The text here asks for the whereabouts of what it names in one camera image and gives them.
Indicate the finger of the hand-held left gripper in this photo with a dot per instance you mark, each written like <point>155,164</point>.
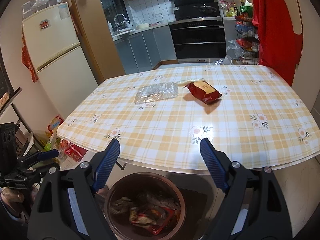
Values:
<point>42,171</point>
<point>45,155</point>

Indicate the red fridge magnet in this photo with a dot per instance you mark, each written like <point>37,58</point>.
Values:
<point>44,24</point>

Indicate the green white package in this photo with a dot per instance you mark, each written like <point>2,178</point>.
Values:
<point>53,143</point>

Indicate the red hanging cloth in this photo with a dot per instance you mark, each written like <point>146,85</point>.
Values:
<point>275,30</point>

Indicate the red plastic package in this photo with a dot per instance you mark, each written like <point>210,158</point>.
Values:
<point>75,152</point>

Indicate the colourful printed carton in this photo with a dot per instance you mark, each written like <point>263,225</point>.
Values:
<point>55,123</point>

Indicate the brown round trash bin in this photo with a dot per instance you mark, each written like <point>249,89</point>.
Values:
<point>150,181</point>

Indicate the person's left hand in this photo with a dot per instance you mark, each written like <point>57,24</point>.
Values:
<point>15,195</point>

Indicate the dark floor mat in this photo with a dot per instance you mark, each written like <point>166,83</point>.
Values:
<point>195,205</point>

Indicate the person's left leg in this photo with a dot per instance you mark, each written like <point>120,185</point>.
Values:
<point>75,212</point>

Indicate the dark red gold-label packet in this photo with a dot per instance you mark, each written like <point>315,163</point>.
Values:
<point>202,92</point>

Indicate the white soap bottle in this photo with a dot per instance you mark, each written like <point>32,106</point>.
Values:
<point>110,27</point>

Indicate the person's leg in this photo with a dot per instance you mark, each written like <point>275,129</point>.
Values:
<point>241,220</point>
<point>75,212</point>

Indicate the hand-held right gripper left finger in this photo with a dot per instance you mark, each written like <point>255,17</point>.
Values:
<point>107,165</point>

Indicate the person's right leg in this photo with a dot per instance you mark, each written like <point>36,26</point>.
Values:
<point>241,220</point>

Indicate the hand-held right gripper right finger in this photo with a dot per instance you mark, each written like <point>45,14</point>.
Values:
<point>213,165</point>

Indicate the person's left forearm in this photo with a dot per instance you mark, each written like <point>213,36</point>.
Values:
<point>12,212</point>

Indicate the red paper decoration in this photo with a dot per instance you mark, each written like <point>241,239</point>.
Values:
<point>28,62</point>

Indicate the cluster of condiment bottles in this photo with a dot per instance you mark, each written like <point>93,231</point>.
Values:
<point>233,8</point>

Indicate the wooden door frame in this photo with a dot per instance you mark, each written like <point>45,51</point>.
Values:
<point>90,30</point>

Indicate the white fridge sticker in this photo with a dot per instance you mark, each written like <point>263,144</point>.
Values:
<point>64,12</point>

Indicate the grey kitchen cabinets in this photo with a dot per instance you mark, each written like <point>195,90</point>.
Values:
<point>147,50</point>

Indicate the clear thin plastic wrapper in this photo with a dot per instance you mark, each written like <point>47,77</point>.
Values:
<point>186,81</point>

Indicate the chrome sink faucet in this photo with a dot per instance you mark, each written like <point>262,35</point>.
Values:
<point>121,21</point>

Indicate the black built-in oven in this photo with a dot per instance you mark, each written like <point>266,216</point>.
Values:
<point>197,42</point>

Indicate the black stove hood unit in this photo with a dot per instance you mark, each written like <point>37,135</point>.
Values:
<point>195,8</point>

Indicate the clear plastic storage box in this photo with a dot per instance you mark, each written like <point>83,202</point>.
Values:
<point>29,7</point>

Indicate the cream two-door fridge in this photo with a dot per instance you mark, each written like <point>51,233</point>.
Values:
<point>57,55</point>

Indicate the grey metal box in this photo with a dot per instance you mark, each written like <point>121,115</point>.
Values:
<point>23,142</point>

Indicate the crinkled foil wrapper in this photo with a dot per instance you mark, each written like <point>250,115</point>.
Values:
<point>219,62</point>

